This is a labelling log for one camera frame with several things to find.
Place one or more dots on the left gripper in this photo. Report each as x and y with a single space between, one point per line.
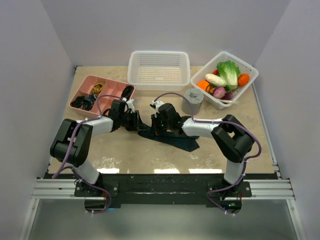
137 123

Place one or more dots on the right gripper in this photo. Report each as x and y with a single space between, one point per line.
155 118

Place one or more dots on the dark green tie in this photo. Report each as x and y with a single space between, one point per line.
186 143

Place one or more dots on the pink divided tray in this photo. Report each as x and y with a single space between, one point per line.
112 91

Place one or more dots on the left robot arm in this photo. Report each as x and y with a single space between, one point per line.
71 144

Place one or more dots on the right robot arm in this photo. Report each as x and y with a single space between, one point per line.
229 134

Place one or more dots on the grey cylinder roll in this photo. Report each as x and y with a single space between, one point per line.
195 97

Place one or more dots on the rolled black tie back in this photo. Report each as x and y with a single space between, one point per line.
127 92

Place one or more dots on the rolled black tie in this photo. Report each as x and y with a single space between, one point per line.
78 102
127 92

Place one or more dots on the orange fruit left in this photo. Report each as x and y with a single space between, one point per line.
204 85

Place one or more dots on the orange fruit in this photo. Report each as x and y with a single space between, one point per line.
243 80
204 85

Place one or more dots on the white empty basket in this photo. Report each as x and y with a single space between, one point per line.
165 71

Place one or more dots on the white vegetable basket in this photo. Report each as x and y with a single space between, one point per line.
211 66

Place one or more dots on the rolled yellow tie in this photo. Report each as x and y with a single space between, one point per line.
97 88

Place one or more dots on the rolled blue tie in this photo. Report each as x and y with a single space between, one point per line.
88 102

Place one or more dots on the purple onion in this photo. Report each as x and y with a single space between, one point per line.
219 92

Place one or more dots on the white radish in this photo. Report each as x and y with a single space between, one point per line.
215 80

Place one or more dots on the purple eggplant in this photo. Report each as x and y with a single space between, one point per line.
229 96

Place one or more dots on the rolled black tie left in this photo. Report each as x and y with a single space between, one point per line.
78 102

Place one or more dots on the red tomato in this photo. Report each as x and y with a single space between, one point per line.
215 72

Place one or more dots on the green lettuce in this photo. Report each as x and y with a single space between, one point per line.
230 72

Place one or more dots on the orange fruit right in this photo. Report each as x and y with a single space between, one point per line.
243 80

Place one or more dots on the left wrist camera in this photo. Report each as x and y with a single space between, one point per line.
130 104

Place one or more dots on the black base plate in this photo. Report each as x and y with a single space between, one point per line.
166 189

